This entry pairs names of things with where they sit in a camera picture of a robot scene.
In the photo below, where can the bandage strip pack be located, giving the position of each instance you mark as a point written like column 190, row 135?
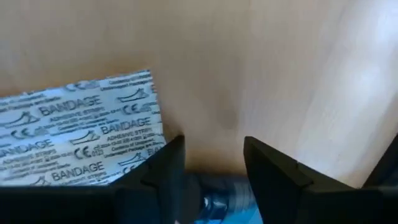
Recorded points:
column 77, row 130

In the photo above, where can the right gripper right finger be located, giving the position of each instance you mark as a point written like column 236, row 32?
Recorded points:
column 280, row 186

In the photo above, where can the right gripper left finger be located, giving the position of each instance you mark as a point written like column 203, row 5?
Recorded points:
column 161, row 186

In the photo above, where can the dark blue toiletry tube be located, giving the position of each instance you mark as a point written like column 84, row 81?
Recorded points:
column 217, row 208

